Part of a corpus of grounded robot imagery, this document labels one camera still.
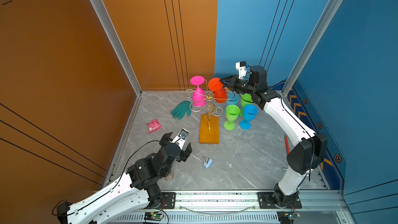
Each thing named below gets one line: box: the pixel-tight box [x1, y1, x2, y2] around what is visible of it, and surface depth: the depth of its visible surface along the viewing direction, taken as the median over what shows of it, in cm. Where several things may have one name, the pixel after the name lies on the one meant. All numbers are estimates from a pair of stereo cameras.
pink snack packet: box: [146, 118, 163, 134], surface depth 101 cm
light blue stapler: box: [202, 156, 213, 169], surface depth 85 cm
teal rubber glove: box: [170, 100, 193, 120], surface depth 107 cm
